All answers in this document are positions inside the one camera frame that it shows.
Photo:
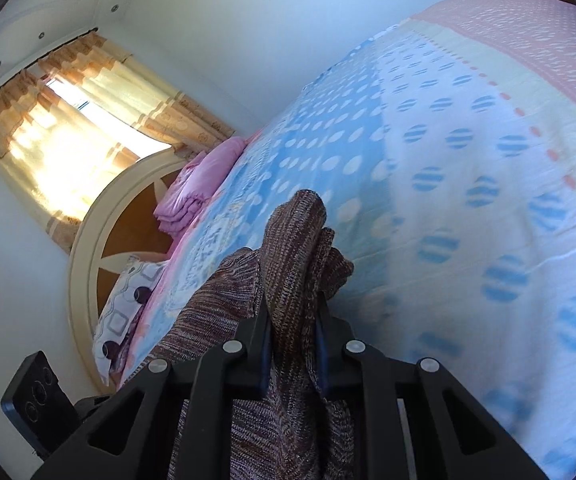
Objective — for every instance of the brown knit sweater sun motifs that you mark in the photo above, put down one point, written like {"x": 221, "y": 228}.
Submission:
{"x": 294, "y": 433}

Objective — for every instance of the blue polka dot bedsheet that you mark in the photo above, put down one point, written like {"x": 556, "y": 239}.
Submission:
{"x": 444, "y": 150}

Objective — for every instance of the white patterned pillow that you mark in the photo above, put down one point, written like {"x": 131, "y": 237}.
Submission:
{"x": 121, "y": 314}

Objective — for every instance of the beige patterned curtain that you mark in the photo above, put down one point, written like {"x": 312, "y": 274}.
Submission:
{"x": 81, "y": 115}

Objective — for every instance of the folded pink quilt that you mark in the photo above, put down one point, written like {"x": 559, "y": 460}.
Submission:
{"x": 195, "y": 185}

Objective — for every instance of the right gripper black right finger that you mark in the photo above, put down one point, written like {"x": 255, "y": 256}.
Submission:
{"x": 412, "y": 421}

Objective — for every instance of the cream and wood headboard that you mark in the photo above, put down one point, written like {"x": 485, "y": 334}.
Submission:
{"x": 119, "y": 224}

